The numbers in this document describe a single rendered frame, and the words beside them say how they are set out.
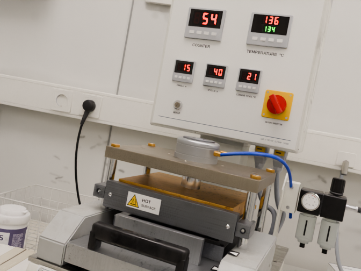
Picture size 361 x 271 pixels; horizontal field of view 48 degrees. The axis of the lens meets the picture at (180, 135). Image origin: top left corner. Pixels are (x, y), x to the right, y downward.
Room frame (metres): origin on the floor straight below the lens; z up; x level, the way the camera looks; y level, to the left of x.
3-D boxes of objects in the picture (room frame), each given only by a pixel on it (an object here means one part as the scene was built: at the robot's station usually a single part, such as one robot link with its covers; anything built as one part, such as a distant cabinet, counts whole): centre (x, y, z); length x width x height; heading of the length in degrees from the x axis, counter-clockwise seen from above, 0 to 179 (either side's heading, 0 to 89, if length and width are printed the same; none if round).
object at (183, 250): (0.57, 0.03, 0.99); 0.15 x 0.02 x 0.04; 69
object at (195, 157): (0.76, -0.06, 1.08); 0.31 x 0.24 x 0.13; 69
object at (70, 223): (0.73, 0.12, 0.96); 0.25 x 0.05 x 0.07; 159
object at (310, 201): (0.78, -0.29, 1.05); 0.15 x 0.05 x 0.15; 69
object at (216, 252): (0.74, -0.03, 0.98); 0.20 x 0.17 x 0.03; 69
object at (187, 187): (0.74, -0.04, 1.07); 0.22 x 0.17 x 0.10; 69
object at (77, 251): (0.70, -0.02, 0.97); 0.30 x 0.22 x 0.08; 159
